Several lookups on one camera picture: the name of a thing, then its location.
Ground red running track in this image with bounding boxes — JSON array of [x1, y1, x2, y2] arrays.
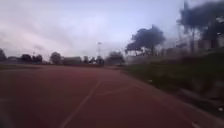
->
[[0, 64, 224, 128]]

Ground large dark tree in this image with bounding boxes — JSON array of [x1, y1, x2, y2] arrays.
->
[[125, 24, 167, 57]]

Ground tall dark tree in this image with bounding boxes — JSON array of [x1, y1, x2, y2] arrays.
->
[[176, 0, 224, 53]]

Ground pale wall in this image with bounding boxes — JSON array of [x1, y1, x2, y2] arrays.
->
[[159, 33, 224, 56]]

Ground row of trees and buildings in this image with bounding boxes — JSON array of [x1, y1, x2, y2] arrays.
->
[[0, 48, 105, 66]]

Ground tall light mast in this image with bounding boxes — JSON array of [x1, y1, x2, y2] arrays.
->
[[96, 41, 103, 60]]

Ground grass bank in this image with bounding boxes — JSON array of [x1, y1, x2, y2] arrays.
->
[[121, 49, 224, 118]]

